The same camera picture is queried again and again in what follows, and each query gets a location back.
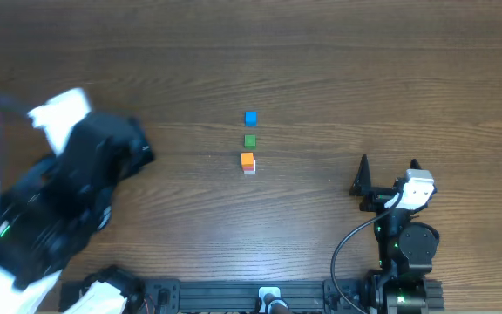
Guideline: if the mounting rail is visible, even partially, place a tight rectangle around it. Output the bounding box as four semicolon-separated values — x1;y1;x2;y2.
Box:
58;278;446;314

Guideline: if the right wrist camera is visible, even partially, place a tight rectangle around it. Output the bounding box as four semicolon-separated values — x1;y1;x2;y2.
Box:
383;168;437;212

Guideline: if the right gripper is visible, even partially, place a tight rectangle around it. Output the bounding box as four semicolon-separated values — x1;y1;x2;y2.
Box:
348;154;424;214

